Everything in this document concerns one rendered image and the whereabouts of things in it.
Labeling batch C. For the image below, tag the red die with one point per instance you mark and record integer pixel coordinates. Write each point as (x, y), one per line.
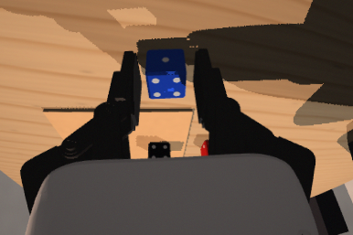
(205, 148)

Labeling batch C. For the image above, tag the tan mat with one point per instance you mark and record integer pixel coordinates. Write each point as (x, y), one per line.
(155, 126)

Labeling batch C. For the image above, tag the blue die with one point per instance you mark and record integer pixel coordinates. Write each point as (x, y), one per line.
(166, 73)

